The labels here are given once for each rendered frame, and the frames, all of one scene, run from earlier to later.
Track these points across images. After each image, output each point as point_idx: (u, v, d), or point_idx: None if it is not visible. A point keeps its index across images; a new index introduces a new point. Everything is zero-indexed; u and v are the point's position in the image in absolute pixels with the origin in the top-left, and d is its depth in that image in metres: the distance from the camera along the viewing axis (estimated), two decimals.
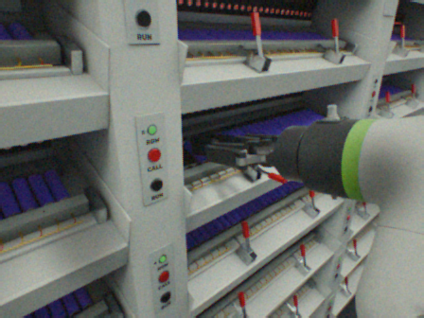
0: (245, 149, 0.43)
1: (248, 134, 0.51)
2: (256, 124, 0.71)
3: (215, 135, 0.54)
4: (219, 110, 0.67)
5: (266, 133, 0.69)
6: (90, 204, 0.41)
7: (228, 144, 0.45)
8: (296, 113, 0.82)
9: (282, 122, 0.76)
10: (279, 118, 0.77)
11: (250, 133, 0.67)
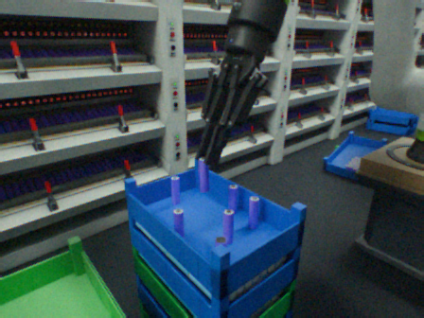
0: (225, 89, 0.54)
1: (238, 124, 0.51)
2: None
3: (219, 151, 0.53)
4: None
5: None
6: None
7: (221, 106, 0.55)
8: None
9: None
10: None
11: None
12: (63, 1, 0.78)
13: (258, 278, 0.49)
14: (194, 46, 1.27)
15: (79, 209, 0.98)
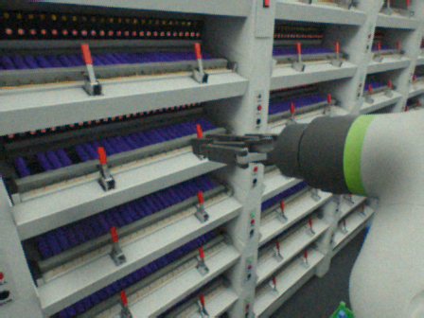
0: None
1: (215, 159, 0.47)
2: (134, 133, 0.79)
3: (204, 153, 0.53)
4: (97, 125, 0.74)
5: (139, 143, 0.76)
6: None
7: None
8: (186, 122, 0.90)
9: (166, 132, 0.84)
10: (164, 128, 0.84)
11: (121, 143, 0.74)
12: None
13: None
14: None
15: None
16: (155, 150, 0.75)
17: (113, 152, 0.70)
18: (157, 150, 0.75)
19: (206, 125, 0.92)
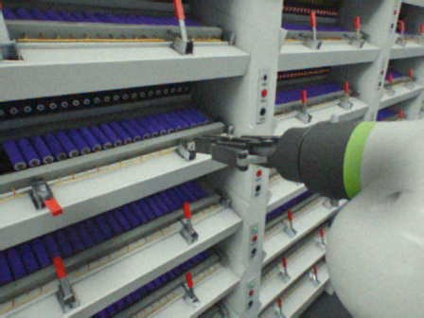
0: None
1: (218, 159, 0.47)
2: (96, 126, 0.58)
3: (207, 152, 0.54)
4: (41, 113, 0.53)
5: (100, 139, 0.55)
6: None
7: None
8: (169, 113, 0.69)
9: (140, 124, 0.63)
10: (138, 119, 0.64)
11: (75, 138, 0.54)
12: None
13: None
14: None
15: None
16: (127, 152, 0.54)
17: (59, 151, 0.50)
18: (129, 152, 0.54)
19: (196, 116, 0.71)
